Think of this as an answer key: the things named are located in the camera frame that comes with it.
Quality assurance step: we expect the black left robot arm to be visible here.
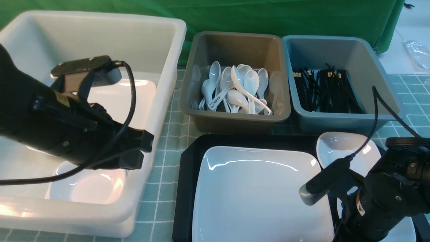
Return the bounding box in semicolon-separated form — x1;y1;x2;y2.
1;46;154;169

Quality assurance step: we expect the pile of black chopsticks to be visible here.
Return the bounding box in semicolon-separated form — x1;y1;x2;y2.
292;63;365;114

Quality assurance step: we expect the pile of white spoons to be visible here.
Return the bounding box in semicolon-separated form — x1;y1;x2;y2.
191;61;274;115

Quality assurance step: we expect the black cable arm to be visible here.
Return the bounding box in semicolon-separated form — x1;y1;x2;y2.
346;86;422;162
0;60;137;186

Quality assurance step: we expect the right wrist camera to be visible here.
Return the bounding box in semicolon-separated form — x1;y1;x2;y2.
299;155;352;206

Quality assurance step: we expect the large white square plate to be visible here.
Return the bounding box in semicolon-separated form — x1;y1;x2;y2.
192;147;335;242

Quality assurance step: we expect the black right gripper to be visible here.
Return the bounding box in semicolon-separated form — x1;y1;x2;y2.
332;169;414;242

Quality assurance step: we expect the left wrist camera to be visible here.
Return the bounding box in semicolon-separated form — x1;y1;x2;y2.
50;55;122;93

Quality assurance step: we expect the white bowl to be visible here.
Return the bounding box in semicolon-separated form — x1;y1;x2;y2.
45;169;128;205
316;132;381;176
329;196;417;242

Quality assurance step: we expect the blue-grey plastic bin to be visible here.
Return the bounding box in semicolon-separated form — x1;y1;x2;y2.
282;35;406;135

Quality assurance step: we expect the clear plastic bag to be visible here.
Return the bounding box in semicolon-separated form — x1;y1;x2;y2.
403;40;430;73

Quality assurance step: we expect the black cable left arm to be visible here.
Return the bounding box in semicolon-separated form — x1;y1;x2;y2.
0;60;137;186

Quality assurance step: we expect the brown plastic bin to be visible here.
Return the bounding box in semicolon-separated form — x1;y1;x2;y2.
178;32;291;134

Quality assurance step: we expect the large white plastic tub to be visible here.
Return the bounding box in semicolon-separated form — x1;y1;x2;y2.
1;11;187;239

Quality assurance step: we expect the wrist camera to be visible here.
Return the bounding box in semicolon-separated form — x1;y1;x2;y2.
299;155;352;206
50;55;122;93

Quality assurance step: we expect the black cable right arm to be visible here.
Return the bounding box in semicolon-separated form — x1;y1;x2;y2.
346;86;422;162

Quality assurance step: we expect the black serving tray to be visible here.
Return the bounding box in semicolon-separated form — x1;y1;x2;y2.
172;134;430;242

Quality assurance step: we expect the white bowl in tub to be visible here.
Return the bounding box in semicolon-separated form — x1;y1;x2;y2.
45;169;128;205

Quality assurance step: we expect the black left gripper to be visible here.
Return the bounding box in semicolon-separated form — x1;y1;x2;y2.
32;91;155;170

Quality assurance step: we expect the white square plate in tub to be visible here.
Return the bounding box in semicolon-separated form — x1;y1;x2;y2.
24;76;157;155

